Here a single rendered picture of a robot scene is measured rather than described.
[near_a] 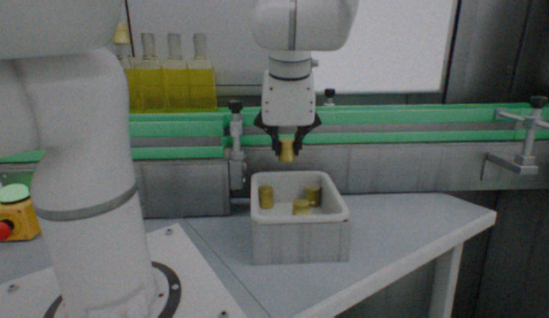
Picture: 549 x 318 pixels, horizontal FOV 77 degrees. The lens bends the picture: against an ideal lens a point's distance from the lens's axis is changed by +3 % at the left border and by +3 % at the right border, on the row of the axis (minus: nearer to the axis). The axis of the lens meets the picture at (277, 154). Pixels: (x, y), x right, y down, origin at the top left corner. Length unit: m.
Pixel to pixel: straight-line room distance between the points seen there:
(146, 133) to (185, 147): 0.08
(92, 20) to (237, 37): 0.71
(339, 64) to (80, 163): 0.77
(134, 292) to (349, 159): 0.59
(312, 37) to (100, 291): 0.40
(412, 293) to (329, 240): 0.84
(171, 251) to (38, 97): 0.31
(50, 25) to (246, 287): 0.45
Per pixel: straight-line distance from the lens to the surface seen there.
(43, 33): 0.28
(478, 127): 1.00
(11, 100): 0.33
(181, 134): 0.74
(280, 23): 0.49
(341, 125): 0.85
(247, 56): 0.97
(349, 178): 0.88
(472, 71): 1.20
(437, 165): 0.95
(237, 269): 0.62
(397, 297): 1.41
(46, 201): 0.39
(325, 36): 0.50
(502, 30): 1.23
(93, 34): 0.29
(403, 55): 1.05
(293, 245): 0.61
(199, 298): 0.48
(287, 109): 0.63
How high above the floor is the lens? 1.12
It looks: 18 degrees down
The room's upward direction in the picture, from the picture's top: straight up
